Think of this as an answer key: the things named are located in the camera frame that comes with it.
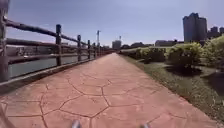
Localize tall dark building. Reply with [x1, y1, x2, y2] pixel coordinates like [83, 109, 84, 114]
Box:
[182, 12, 208, 43]

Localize pole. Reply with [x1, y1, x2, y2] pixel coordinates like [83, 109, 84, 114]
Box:
[95, 29, 102, 48]

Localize river water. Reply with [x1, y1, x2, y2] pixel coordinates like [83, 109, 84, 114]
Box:
[7, 53, 91, 79]

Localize dark wooden rail fence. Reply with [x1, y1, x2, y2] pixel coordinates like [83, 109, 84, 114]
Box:
[0, 0, 116, 84]

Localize row of green bushes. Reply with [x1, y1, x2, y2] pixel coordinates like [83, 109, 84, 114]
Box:
[119, 34, 224, 69]

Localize grass strip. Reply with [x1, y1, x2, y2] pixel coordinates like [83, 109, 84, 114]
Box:
[118, 53, 224, 124]

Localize low distant buildings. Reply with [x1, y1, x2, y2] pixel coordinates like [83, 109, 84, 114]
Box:
[154, 39, 184, 47]

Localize distant trees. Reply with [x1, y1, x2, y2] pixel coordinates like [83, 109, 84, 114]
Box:
[121, 41, 154, 50]

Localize distant grey building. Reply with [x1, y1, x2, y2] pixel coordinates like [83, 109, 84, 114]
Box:
[111, 39, 123, 51]

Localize grey stone kerb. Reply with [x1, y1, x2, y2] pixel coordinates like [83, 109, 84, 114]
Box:
[0, 53, 108, 96]

